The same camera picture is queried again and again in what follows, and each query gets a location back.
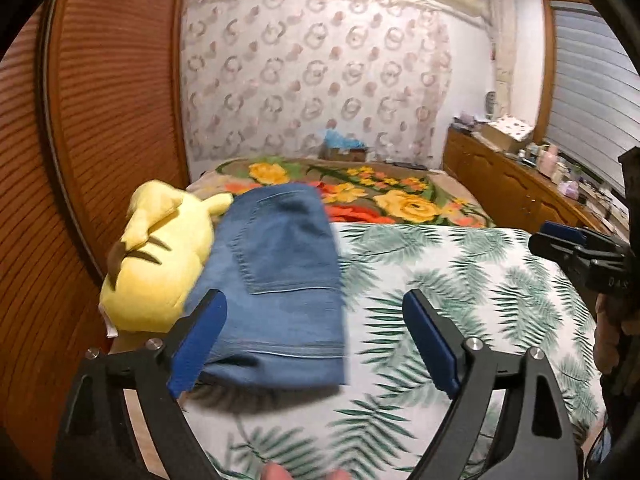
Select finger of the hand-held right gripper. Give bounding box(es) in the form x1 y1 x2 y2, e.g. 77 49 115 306
528 233 597 272
541 220 592 244

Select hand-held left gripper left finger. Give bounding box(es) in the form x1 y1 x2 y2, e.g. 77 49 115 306
52 289 228 480

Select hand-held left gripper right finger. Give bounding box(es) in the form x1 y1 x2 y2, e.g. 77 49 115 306
402 289 583 480

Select blue denim pants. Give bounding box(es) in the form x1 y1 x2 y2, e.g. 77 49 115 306
192 183 349 391

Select person's right hand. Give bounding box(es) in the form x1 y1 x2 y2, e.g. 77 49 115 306
594 290 636 377

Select person's left hand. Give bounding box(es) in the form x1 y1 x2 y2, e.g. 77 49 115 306
261 462 352 480

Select leaf print quilt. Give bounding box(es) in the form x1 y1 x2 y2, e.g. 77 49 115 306
180 222 608 480

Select yellow plush toy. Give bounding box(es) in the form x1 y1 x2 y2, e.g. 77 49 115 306
98 180 235 333

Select wooden cabinet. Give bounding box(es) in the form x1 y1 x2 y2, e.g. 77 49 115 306
442 127 631 241

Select dotted white box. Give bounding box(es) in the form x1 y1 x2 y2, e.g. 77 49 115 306
480 114 536 153

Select floral blanket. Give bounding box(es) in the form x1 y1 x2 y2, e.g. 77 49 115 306
187 156 496 228

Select grey window blind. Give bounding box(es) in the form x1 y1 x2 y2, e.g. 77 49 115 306
545 2 640 196

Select wooden louvered wardrobe door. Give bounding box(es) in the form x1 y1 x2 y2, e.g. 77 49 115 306
0 15 108 476
42 0 193 281

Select beige window curtain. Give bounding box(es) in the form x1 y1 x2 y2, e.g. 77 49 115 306
485 0 516 116

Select wooden window frame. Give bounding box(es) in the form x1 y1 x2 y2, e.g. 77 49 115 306
532 0 558 146

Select ring patterned curtain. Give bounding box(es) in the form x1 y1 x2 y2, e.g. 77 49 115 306
180 0 451 171

